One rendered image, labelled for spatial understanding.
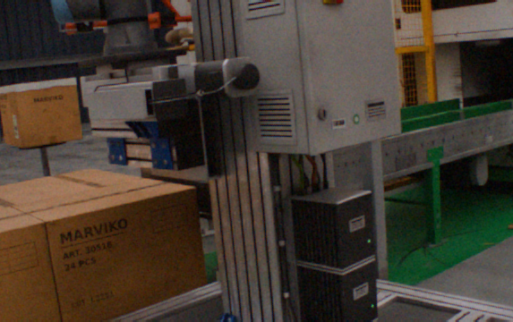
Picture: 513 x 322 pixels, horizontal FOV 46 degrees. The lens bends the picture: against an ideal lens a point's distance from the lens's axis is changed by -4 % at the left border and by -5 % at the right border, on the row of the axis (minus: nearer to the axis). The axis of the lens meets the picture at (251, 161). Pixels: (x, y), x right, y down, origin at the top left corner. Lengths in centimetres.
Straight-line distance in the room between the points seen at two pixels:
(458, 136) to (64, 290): 210
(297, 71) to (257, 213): 43
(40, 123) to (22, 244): 204
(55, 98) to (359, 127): 285
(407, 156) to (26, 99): 234
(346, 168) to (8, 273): 141
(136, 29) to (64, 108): 243
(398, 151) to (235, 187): 137
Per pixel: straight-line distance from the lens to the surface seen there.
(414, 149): 301
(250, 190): 164
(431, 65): 439
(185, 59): 373
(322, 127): 139
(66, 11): 173
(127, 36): 171
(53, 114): 408
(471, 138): 342
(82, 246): 217
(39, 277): 214
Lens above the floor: 97
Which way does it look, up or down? 9 degrees down
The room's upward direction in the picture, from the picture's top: 6 degrees counter-clockwise
